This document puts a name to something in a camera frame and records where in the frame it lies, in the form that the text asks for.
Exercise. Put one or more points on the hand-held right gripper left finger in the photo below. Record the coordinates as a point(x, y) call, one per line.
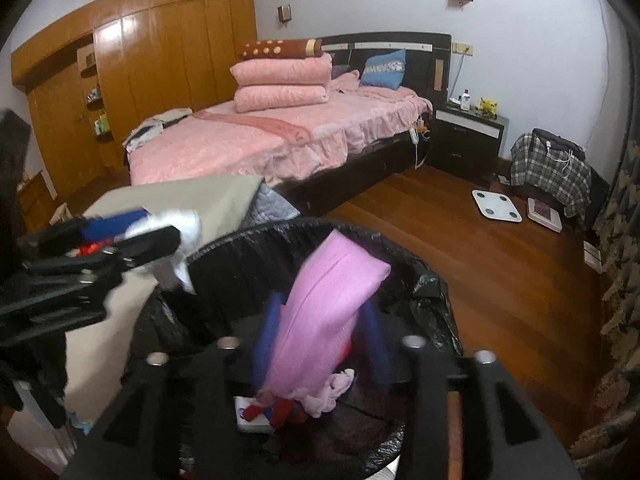
point(265, 340)

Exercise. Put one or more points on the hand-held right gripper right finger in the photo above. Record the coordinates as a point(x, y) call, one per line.
point(377, 355)

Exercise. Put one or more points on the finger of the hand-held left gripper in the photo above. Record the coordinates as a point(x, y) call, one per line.
point(150, 242)
point(110, 225)

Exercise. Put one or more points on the white cloth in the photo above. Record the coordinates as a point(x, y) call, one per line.
point(185, 225)

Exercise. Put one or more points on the pale pink cloth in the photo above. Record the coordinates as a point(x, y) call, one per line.
point(335, 385)

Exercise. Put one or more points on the red cloth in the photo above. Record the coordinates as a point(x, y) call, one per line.
point(285, 407)

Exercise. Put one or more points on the bright pink cloth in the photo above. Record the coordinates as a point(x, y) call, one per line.
point(325, 300)

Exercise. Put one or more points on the white cardboard box blue print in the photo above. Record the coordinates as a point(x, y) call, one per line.
point(250, 422)

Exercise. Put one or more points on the trash bin with black bag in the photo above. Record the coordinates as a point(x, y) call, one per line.
point(415, 270)

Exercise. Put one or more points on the wooden sideboard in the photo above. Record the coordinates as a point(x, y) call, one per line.
point(35, 200)

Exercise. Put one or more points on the pile of clothes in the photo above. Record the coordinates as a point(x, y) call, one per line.
point(150, 130)

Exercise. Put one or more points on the grey quilted blanket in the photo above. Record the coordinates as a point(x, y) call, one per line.
point(270, 205)

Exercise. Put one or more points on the bed with pink bedspread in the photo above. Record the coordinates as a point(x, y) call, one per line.
point(225, 135)

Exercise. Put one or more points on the wooden wardrobe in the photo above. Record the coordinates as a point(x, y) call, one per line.
point(165, 60)

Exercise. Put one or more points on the white bathroom scale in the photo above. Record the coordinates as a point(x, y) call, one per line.
point(496, 205)

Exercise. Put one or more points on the folded pink quilt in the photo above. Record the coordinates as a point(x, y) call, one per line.
point(280, 71)
point(280, 99)

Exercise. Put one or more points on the dark nightstand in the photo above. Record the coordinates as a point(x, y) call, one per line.
point(465, 145)

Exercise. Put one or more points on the brown dotted bolster pillow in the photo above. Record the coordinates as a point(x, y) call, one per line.
point(280, 49)

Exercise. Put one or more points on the small white floor box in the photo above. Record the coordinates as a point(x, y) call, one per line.
point(593, 257)

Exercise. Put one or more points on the plaid jacket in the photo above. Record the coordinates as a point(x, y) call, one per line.
point(550, 175)

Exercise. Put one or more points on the patterned curtain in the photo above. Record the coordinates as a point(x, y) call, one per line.
point(617, 285)

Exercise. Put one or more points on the white bottle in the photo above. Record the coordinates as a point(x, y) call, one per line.
point(465, 101)

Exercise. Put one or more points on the yellow plush toy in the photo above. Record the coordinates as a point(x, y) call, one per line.
point(486, 106)

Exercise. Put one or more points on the blue cushion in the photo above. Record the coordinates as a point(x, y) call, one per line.
point(382, 70)

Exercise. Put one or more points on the dark headboard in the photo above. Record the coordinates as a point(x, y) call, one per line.
point(425, 60)

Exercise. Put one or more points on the small wall switch box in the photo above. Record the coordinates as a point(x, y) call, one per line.
point(284, 13)

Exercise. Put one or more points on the wall socket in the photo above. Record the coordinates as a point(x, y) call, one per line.
point(462, 48)

